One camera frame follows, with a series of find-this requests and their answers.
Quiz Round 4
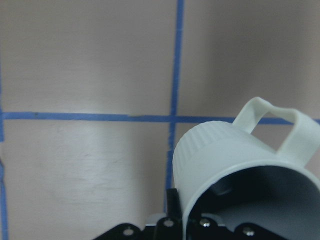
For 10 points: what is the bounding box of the white mug grey inside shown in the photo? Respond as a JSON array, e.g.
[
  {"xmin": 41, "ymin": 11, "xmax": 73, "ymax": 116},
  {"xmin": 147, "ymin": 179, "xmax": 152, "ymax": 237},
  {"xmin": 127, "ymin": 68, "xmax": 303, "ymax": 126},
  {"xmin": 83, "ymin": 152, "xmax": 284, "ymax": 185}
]
[{"xmin": 173, "ymin": 97, "xmax": 320, "ymax": 240}]

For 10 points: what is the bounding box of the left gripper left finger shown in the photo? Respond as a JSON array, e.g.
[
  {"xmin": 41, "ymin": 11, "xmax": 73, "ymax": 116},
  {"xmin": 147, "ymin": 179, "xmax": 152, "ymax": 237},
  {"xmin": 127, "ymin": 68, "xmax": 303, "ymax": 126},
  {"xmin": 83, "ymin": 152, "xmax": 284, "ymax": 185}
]
[{"xmin": 166, "ymin": 188, "xmax": 183, "ymax": 240}]

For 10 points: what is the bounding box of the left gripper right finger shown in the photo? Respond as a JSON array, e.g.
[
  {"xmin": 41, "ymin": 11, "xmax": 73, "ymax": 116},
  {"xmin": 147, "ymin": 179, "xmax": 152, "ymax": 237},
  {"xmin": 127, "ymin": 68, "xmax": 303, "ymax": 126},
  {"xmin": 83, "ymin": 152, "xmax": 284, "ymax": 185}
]
[{"xmin": 189, "ymin": 179, "xmax": 240, "ymax": 225}]

